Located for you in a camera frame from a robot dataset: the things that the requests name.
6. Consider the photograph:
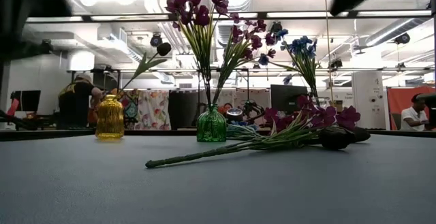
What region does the green glass vase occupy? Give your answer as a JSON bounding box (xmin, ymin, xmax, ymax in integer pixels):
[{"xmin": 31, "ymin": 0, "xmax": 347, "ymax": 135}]
[{"xmin": 196, "ymin": 103, "xmax": 228, "ymax": 143}]

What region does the yellow glass vase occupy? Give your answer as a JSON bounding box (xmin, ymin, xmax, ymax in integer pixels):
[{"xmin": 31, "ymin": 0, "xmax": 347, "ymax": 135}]
[{"xmin": 95, "ymin": 93, "xmax": 125, "ymax": 140}]

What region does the black ceiling spotlight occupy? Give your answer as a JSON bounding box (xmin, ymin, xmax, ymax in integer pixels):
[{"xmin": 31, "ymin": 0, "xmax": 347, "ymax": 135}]
[
  {"xmin": 394, "ymin": 32, "xmax": 411, "ymax": 45},
  {"xmin": 150, "ymin": 33, "xmax": 164, "ymax": 48},
  {"xmin": 38, "ymin": 39, "xmax": 54, "ymax": 54}
]

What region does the white cabinet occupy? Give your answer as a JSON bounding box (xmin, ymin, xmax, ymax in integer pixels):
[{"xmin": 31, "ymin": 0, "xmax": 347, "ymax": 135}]
[{"xmin": 351, "ymin": 70, "xmax": 391, "ymax": 131}]

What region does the black computer monitor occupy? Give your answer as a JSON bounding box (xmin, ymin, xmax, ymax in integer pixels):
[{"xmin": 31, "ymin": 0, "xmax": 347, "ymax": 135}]
[
  {"xmin": 270, "ymin": 84, "xmax": 309, "ymax": 113},
  {"xmin": 10, "ymin": 90, "xmax": 42, "ymax": 113}
]

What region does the person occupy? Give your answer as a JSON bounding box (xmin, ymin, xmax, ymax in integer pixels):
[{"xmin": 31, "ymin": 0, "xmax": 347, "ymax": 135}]
[
  {"xmin": 400, "ymin": 93, "xmax": 431, "ymax": 131},
  {"xmin": 57, "ymin": 73, "xmax": 103, "ymax": 130},
  {"xmin": 217, "ymin": 103, "xmax": 234, "ymax": 116}
]

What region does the small black round device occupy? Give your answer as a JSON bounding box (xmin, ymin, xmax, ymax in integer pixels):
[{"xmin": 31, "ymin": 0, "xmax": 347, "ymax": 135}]
[{"xmin": 225, "ymin": 108, "xmax": 244, "ymax": 123}]

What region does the black partition panel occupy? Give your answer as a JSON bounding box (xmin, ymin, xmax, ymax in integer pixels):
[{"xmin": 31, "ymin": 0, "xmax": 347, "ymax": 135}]
[{"xmin": 168, "ymin": 89, "xmax": 205, "ymax": 131}]

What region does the floral patterned cloth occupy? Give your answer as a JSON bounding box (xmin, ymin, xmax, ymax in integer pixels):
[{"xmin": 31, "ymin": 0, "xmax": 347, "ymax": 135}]
[{"xmin": 119, "ymin": 89, "xmax": 171, "ymax": 131}]

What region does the black overhead light bar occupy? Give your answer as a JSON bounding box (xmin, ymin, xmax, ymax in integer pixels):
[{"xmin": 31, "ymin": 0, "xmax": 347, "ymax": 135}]
[{"xmin": 25, "ymin": 10, "xmax": 436, "ymax": 23}]

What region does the black rig frame post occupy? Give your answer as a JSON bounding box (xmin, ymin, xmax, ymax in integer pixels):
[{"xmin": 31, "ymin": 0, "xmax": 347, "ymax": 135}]
[{"xmin": 429, "ymin": 0, "xmax": 436, "ymax": 82}]

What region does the orange partition wall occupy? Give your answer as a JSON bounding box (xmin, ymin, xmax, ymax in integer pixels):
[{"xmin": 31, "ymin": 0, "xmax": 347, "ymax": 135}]
[{"xmin": 387, "ymin": 86, "xmax": 436, "ymax": 131}]

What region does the black aluminium table frame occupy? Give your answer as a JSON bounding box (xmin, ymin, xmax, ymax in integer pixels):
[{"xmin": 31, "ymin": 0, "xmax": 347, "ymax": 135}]
[{"xmin": 0, "ymin": 127, "xmax": 436, "ymax": 142}]

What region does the black diagonal frame strut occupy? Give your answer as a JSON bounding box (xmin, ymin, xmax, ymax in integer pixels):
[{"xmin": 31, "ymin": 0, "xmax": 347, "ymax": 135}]
[{"xmin": 0, "ymin": 109, "xmax": 38, "ymax": 131}]

